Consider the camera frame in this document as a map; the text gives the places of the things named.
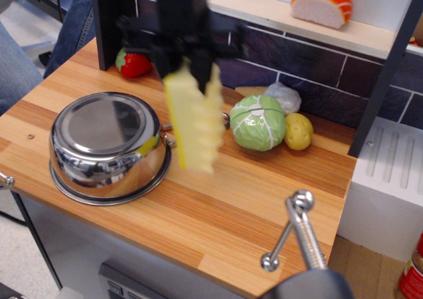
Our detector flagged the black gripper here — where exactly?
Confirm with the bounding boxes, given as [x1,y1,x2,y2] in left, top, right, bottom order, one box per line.
[116,11,245,94]

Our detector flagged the yellow sponge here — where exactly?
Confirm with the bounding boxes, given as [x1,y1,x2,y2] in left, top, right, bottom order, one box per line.
[163,58,225,173]

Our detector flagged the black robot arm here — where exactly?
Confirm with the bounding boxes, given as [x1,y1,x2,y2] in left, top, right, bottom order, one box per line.
[116,0,245,93]

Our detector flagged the stainless steel pot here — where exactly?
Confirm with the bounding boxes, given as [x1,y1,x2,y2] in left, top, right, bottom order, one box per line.
[48,91,231,206]

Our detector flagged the red toy strawberry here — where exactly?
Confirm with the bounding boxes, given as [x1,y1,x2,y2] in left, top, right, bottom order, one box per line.
[115,48,153,78]

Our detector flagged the light wooden shelf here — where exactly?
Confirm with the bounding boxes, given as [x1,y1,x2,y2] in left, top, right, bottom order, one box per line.
[206,0,398,60]

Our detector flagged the green toy cabbage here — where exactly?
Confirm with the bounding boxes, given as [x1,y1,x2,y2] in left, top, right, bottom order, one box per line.
[230,95,286,151]

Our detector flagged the white toy cauliflower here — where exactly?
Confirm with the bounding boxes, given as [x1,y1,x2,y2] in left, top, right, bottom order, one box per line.
[264,82,301,116]

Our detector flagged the yellow toy potato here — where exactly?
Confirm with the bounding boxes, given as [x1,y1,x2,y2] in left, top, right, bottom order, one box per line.
[284,113,313,150]

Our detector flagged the salmon sushi toy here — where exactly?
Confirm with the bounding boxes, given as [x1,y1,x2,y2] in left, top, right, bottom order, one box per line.
[290,0,353,29]

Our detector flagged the person leg in jeans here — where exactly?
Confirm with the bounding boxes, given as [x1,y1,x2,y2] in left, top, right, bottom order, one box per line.
[1,0,96,114]

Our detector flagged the small metal knob left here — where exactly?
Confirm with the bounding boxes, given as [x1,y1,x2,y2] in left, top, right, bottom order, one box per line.
[0,172,15,189]

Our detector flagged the grey oven control panel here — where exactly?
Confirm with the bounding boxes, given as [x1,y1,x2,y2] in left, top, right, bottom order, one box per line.
[98,263,165,299]

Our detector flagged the white ribbed drainer block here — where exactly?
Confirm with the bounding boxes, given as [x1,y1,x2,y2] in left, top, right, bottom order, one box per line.
[338,118,422,262]

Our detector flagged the metal clamp screw handle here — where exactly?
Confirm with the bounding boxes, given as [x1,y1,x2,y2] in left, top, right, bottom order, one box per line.
[260,189,327,272]

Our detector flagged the dark shelf side post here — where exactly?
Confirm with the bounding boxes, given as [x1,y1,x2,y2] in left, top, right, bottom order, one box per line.
[348,0,422,157]

